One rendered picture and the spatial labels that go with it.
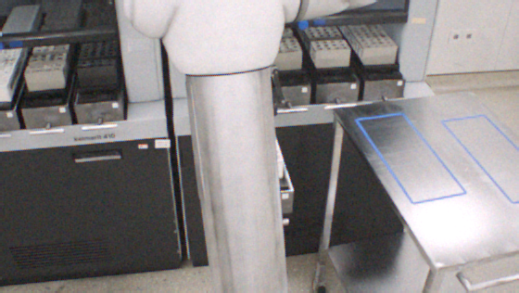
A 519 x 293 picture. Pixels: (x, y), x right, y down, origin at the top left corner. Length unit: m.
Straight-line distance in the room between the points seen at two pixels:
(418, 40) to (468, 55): 1.60
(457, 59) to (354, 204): 1.59
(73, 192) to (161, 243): 0.37
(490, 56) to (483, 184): 2.16
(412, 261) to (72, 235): 1.14
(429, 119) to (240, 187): 0.98
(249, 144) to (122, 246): 1.40
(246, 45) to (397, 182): 0.78
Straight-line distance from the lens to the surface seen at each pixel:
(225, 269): 0.69
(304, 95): 1.67
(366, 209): 2.04
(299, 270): 2.17
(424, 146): 1.44
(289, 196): 1.27
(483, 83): 3.55
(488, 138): 1.53
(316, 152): 1.80
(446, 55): 3.32
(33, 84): 1.70
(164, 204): 1.85
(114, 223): 1.92
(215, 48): 0.59
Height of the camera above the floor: 1.64
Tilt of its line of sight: 36 degrees down
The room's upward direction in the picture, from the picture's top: 1 degrees clockwise
